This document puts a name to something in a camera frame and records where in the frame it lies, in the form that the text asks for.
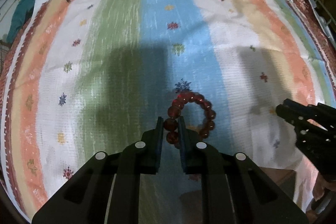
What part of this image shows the dark red bead bracelet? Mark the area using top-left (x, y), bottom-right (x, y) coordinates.
top-left (163, 90), bottom-right (217, 149)

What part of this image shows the right hand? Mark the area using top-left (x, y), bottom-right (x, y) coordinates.
top-left (307, 160), bottom-right (336, 214)

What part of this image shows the striped colourful mat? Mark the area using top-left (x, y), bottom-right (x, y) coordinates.
top-left (0, 0), bottom-right (334, 222)

